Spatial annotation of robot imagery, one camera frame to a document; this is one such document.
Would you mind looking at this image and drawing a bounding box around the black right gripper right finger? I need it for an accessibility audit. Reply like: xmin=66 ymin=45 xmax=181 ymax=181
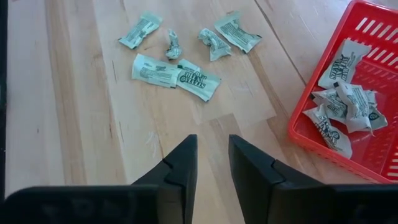
xmin=228 ymin=134 xmax=324 ymax=224

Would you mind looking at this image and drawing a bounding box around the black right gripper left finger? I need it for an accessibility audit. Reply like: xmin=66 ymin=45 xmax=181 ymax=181
xmin=132 ymin=134 xmax=198 ymax=224

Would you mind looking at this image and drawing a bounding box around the pale green printed packet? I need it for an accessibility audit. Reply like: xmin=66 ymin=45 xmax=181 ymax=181
xmin=213 ymin=11 xmax=262 ymax=54
xmin=176 ymin=58 xmax=222 ymax=103
xmin=363 ymin=90 xmax=389 ymax=131
xmin=164 ymin=29 xmax=183 ymax=60
xmin=309 ymin=88 xmax=348 ymax=124
xmin=118 ymin=12 xmax=163 ymax=50
xmin=131 ymin=53 xmax=182 ymax=89
xmin=333 ymin=81 xmax=374 ymax=134
xmin=198 ymin=27 xmax=233 ymax=62
xmin=303 ymin=104 xmax=354 ymax=159
xmin=317 ymin=39 xmax=373 ymax=90

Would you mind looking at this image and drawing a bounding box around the red plastic mesh basket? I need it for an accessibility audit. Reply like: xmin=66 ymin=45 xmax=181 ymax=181
xmin=287 ymin=0 xmax=398 ymax=184

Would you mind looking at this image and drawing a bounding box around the black aluminium table frame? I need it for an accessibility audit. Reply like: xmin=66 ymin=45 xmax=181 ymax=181
xmin=0 ymin=0 xmax=9 ymax=202

